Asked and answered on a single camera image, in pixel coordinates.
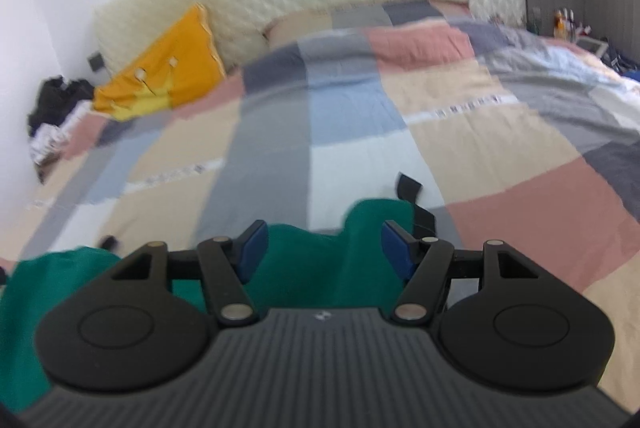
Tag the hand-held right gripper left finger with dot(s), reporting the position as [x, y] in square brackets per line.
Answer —
[252, 253]

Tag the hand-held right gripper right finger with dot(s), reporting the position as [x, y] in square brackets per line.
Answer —
[395, 248]

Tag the green hoodie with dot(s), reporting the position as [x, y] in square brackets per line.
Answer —
[310, 263]

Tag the black clothes pile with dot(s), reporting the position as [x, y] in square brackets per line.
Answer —
[55, 100]

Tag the patchwork bed quilt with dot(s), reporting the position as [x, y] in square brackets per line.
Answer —
[350, 118]

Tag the yellow crown pillow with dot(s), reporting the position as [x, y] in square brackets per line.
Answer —
[170, 63]

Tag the patchwork pillow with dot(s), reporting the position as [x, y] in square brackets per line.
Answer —
[350, 15]

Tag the white framed tablet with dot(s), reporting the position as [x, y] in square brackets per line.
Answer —
[592, 47]

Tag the row of cosmetic bottles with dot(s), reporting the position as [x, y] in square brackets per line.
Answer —
[567, 23]

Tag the blue tray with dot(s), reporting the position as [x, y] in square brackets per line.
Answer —
[627, 68]

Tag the dark wall switch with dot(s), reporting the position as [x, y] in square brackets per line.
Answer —
[96, 61]

